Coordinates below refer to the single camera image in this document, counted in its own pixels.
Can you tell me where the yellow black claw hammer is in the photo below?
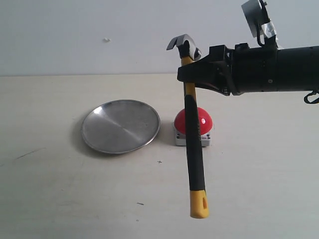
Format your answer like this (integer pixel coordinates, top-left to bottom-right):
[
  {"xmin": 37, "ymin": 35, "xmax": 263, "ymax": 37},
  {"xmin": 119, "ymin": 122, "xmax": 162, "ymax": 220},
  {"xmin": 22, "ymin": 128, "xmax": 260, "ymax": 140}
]
[{"xmin": 166, "ymin": 34, "xmax": 209, "ymax": 219}]

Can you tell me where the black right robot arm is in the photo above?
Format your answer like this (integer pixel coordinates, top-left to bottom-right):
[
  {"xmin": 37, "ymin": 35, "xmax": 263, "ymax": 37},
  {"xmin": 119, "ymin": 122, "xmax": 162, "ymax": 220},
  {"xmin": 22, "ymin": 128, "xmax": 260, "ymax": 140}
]
[{"xmin": 177, "ymin": 43, "xmax": 319, "ymax": 96}]

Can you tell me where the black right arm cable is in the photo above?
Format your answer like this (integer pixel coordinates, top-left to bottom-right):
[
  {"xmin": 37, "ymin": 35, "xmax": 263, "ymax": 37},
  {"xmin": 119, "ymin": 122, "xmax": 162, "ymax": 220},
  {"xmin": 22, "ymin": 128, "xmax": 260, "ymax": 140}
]
[{"xmin": 303, "ymin": 91, "xmax": 319, "ymax": 105}]

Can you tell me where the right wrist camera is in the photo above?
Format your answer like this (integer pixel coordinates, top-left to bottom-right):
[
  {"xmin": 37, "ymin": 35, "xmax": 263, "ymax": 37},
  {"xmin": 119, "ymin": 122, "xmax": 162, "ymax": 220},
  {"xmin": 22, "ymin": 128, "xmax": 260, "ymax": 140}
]
[{"xmin": 241, "ymin": 0, "xmax": 279, "ymax": 49}]

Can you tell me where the round steel plate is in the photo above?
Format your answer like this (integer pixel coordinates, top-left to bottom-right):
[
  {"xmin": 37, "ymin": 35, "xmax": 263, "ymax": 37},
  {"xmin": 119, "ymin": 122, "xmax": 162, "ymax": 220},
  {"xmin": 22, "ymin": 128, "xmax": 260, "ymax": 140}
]
[{"xmin": 80, "ymin": 99, "xmax": 161, "ymax": 155}]

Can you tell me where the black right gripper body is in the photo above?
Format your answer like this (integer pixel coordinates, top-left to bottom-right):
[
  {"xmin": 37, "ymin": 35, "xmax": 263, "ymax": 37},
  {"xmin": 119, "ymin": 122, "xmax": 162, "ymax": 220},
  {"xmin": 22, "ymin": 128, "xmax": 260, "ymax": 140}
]
[{"xmin": 208, "ymin": 43, "xmax": 278, "ymax": 96}]

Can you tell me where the red dome push button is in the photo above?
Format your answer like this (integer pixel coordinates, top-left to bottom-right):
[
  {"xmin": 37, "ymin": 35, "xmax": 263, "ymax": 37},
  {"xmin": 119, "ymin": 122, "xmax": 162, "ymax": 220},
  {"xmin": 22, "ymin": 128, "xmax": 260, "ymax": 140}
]
[{"xmin": 173, "ymin": 107, "xmax": 214, "ymax": 147}]

